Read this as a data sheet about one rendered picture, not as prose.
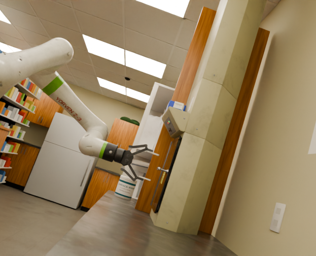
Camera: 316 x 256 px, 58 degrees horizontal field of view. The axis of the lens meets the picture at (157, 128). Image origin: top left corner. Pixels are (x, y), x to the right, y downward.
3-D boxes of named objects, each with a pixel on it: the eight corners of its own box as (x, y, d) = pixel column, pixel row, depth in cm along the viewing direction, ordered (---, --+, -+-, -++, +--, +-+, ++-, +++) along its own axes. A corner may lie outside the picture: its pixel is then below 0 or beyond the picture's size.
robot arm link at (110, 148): (109, 143, 155) (103, 159, 153) (107, 140, 143) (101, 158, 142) (119, 147, 155) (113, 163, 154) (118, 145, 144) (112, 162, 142)
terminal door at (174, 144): (151, 206, 167) (173, 141, 174) (155, 214, 137) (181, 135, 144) (150, 205, 167) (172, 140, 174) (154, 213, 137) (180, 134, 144)
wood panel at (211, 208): (209, 233, 177) (268, 33, 200) (211, 234, 174) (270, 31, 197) (134, 208, 174) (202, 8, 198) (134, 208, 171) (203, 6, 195)
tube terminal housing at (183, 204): (189, 228, 168) (226, 107, 181) (203, 242, 136) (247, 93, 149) (149, 214, 167) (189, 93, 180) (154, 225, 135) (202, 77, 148)
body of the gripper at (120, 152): (112, 161, 145) (130, 167, 145) (118, 146, 146) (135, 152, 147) (113, 162, 152) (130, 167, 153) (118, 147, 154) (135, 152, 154)
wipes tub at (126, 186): (130, 199, 218) (137, 180, 220) (130, 201, 205) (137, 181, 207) (114, 193, 217) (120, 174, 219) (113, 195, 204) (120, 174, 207)
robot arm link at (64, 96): (44, 99, 145) (58, 88, 140) (55, 88, 154) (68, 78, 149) (94, 147, 159) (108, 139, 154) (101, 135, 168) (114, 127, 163)
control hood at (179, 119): (174, 138, 175) (179, 123, 177) (184, 131, 143) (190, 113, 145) (156, 132, 174) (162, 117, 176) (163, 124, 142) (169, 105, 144)
